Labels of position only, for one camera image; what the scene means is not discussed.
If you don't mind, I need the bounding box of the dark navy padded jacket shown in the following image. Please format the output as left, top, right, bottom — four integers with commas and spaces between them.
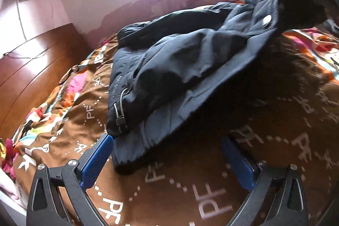
107, 0, 329, 175

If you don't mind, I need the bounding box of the wooden headboard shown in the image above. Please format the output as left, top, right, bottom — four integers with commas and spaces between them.
0, 23, 93, 134

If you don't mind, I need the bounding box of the pink pillow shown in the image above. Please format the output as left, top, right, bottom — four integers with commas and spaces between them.
0, 170, 27, 205

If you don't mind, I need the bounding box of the black cable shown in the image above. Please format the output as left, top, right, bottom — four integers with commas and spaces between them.
3, 43, 53, 60

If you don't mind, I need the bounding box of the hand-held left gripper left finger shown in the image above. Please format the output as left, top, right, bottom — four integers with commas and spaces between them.
25, 133, 114, 226

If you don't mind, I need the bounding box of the white wall pipe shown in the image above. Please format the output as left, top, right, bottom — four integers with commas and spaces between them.
16, 0, 27, 42

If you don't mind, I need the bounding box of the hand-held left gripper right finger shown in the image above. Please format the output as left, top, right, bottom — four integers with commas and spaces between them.
221, 136, 309, 226

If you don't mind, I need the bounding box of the brown printed blanket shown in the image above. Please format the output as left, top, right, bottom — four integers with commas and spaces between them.
12, 0, 339, 226

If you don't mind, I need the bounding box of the magenta floral cloth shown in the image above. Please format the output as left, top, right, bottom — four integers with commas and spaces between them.
0, 137, 20, 176

